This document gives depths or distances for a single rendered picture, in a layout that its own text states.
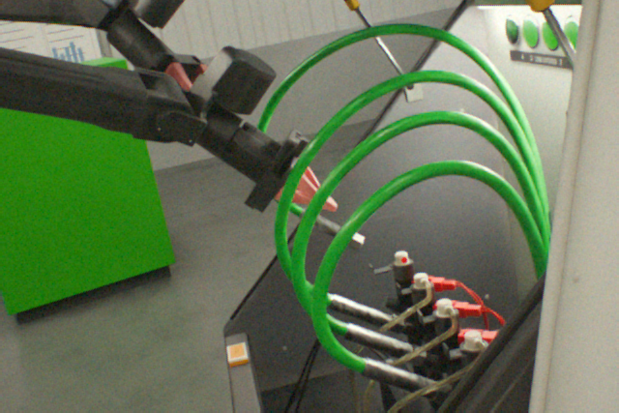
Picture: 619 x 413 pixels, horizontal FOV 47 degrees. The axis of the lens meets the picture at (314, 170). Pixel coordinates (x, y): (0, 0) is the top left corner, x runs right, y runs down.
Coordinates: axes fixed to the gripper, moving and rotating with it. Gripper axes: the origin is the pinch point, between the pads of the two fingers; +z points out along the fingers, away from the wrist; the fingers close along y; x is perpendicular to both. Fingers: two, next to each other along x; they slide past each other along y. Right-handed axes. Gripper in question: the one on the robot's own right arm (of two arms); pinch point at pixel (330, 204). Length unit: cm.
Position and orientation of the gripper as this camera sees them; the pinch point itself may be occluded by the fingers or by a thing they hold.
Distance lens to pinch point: 89.9
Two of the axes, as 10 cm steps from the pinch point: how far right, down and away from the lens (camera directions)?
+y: 5.6, -7.9, -2.6
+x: 0.7, -2.7, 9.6
